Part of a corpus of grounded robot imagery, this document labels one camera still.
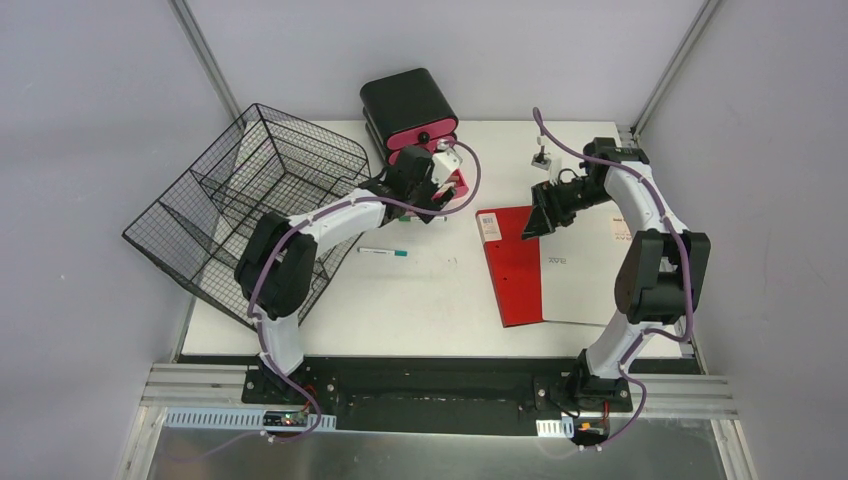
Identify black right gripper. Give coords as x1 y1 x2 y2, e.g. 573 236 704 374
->
522 178 614 241

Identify teal cap white marker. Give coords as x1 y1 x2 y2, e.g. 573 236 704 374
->
357 247 408 257

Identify green cap marker pen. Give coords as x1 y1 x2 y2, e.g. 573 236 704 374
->
398 215 447 224

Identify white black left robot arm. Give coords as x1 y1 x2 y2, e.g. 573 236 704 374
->
234 144 463 405

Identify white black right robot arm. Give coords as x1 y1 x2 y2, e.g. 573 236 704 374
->
521 137 711 410

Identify red binder folder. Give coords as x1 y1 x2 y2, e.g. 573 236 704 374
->
476 206 544 328

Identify white binder cover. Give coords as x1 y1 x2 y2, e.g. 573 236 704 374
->
539 203 631 327

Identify pink top drawer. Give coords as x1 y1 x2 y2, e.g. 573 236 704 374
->
385 117 458 151

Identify black drawer cabinet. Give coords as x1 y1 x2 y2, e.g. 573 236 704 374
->
359 68 459 164

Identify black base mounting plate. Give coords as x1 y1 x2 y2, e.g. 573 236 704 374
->
241 356 640 437

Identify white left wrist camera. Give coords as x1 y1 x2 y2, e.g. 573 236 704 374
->
431 146 463 188

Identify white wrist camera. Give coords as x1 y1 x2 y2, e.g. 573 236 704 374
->
531 151 562 174
431 146 463 188

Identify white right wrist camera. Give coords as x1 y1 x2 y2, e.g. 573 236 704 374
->
531 151 562 174

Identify black wire mesh tray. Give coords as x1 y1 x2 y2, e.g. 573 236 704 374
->
122 103 371 329

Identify white cable duct right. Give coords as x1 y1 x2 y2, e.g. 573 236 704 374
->
535 417 575 439

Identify white cable duct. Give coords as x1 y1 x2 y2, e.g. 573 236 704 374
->
535 417 575 439
164 407 337 433

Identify white cable duct left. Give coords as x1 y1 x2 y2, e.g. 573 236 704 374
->
164 407 337 433

